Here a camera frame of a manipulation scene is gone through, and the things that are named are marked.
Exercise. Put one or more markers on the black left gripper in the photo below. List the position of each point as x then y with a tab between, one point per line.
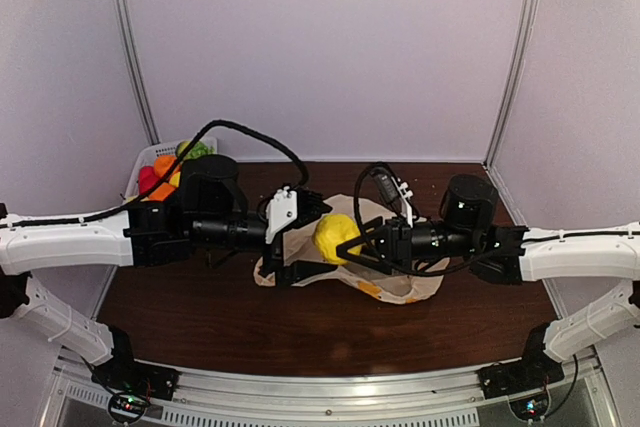
275	255

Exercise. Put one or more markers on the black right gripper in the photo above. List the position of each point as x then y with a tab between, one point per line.
393	241

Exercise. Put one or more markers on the cream printed plastic bag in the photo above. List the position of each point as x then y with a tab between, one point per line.
396	289

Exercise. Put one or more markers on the large yellow toy lemon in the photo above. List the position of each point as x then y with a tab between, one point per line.
330	232

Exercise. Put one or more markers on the green toy grape bunch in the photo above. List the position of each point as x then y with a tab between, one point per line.
200	150

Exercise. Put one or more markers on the orange toy fruit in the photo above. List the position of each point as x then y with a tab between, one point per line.
165	164

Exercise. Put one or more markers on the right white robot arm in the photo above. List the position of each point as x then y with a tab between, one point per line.
505	256

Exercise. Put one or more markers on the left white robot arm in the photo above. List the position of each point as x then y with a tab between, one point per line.
145	234

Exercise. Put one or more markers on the yellow green toy fruit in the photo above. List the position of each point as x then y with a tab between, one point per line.
181	147

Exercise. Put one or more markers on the red toy fruit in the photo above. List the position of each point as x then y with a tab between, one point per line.
146	180

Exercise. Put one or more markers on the right round circuit board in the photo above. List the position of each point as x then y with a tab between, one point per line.
530	408

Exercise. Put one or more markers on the round circuit board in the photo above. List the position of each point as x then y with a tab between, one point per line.
530	408
125	407

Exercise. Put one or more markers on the left round circuit board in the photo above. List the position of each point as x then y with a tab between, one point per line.
125	407

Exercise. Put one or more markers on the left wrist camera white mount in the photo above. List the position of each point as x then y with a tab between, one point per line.
280	211

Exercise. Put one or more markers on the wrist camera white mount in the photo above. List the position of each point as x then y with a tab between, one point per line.
280	211
396	195

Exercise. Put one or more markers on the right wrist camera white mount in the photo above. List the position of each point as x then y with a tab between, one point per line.
396	195

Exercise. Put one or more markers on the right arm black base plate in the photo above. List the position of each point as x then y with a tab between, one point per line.
506	379

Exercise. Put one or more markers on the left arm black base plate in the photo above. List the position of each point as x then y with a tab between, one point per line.
139	378

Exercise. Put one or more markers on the aluminium front rail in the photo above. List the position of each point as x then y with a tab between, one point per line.
451	397

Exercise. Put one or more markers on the right aluminium frame post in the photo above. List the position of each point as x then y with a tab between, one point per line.
524	30

